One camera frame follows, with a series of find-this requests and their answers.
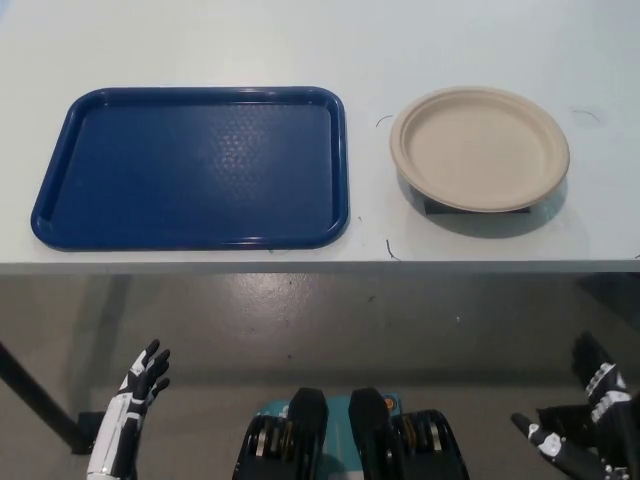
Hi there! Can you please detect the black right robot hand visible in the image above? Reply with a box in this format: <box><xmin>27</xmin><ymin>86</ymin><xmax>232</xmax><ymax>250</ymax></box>
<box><xmin>509</xmin><ymin>330</ymin><xmax>640</xmax><ymax>480</ymax></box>

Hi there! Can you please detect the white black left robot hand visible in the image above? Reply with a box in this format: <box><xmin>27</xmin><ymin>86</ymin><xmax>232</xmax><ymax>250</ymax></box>
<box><xmin>87</xmin><ymin>339</ymin><xmax>172</xmax><ymax>480</ymax></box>

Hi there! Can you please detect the beige paper plate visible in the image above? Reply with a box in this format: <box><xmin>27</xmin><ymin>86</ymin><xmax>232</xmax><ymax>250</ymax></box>
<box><xmin>387</xmin><ymin>85</ymin><xmax>571</xmax><ymax>214</ymax></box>

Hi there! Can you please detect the blue plastic serving tray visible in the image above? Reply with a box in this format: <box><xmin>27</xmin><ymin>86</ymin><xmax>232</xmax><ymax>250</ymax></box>
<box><xmin>29</xmin><ymin>85</ymin><xmax>351</xmax><ymax>251</ymax></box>

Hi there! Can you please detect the black metal table leg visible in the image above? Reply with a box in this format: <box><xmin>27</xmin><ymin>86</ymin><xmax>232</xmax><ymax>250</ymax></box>
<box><xmin>0</xmin><ymin>339</ymin><xmax>107</xmax><ymax>455</ymax></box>

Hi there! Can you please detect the robot legs and base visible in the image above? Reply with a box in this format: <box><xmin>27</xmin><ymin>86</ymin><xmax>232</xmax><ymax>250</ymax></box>
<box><xmin>232</xmin><ymin>385</ymin><xmax>474</xmax><ymax>480</ymax></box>

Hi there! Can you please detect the grey perforated plastic basket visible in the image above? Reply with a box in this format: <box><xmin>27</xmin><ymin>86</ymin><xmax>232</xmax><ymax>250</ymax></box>
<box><xmin>397</xmin><ymin>167</ymin><xmax>570</xmax><ymax>214</ymax></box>

